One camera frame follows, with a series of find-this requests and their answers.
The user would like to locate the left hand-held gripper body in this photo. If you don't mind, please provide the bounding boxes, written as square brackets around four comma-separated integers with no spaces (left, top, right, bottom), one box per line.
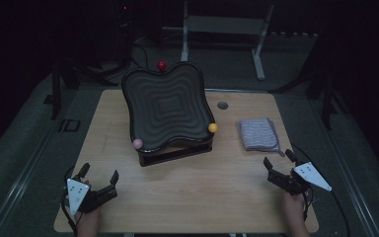
[66,177,118,217]

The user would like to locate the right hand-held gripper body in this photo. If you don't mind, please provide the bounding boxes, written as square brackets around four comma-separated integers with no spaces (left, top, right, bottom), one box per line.
[266,161,333,196]

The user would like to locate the purple striped towel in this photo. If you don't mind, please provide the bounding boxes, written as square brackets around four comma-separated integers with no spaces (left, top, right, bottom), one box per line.
[236,117,285,157]

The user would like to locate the black wavy tray with stand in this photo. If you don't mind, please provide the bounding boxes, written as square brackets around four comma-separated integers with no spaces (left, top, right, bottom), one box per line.
[121,61,215,167]

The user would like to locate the person's left hand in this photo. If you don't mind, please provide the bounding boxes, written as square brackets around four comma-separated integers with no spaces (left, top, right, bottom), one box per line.
[75,207,102,237]

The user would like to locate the person's right hand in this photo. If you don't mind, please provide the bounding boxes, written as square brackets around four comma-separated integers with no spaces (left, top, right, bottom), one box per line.
[282,192,308,225]

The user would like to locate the black floor stand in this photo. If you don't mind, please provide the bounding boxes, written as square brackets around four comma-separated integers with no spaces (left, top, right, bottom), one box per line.
[43,60,119,120]
[269,73,349,130]

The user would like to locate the white power strip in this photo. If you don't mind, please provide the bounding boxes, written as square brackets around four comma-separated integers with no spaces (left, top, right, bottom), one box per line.
[268,31,320,38]

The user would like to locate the dark equipment with red light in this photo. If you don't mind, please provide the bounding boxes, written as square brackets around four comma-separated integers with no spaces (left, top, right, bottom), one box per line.
[113,0,134,63]

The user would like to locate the left hand-held gripper cable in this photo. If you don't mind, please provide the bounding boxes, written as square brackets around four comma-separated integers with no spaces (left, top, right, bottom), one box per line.
[61,167,79,237]

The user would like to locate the hand-held gripper cable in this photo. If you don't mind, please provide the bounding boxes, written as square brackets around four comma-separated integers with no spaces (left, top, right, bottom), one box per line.
[290,143,351,237]
[61,167,79,237]

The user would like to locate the right hand-held gripper cable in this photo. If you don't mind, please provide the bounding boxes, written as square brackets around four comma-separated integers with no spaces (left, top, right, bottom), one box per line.
[290,143,351,237]

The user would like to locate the black floor bracket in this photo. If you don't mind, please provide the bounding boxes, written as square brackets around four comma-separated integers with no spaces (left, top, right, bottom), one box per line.
[58,118,81,132]

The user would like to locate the black floor cables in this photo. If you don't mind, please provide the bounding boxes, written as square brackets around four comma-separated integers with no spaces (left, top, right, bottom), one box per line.
[130,42,151,70]

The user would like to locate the white metal stand frame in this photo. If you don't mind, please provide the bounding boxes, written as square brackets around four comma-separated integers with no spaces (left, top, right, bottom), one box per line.
[179,0,275,81]

